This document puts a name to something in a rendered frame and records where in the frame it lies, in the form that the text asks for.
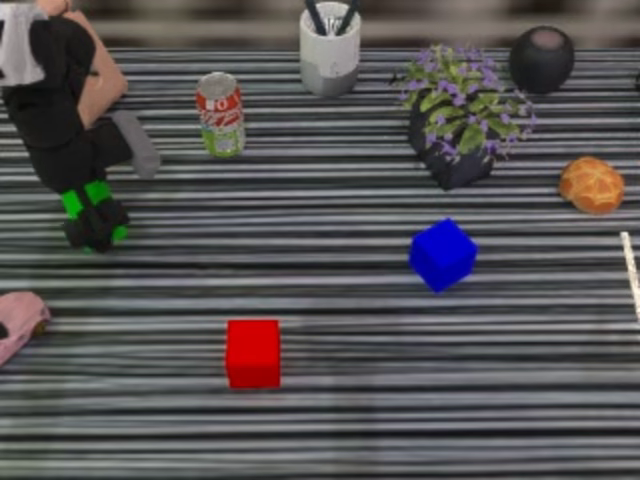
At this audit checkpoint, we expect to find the red cube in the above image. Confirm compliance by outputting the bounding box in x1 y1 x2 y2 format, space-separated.
225 319 282 390

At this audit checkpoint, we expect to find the blue cube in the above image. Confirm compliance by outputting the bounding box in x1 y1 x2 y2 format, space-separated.
408 217 479 294

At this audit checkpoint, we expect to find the grey cylinder object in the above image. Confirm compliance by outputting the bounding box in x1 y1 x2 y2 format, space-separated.
109 109 162 181

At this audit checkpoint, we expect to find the peach coloured object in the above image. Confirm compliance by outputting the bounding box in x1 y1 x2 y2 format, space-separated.
64 8 130 129

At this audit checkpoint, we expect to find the pink toy car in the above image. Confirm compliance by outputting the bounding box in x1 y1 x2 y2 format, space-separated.
0 291 52 367

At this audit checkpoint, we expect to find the red green soda can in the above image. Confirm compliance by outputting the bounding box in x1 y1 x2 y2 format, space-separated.
194 71 247 158

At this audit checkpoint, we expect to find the white grey utensil cup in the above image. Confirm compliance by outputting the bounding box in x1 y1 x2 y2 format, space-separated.
299 1 362 98

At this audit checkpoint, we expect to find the purple flower potted plant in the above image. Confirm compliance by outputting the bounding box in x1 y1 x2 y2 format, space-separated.
394 42 539 191

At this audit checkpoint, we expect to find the black round speaker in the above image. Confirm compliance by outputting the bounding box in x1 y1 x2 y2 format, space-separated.
508 25 576 95

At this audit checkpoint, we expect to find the brown bread roll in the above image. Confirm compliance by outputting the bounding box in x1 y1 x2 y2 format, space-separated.
558 155 626 216

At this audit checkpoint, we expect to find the white ruler strip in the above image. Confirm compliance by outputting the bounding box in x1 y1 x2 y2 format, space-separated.
619 231 640 321

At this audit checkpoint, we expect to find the dark handle utensil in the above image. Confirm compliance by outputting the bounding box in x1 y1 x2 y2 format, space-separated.
336 0 362 36
304 0 328 37

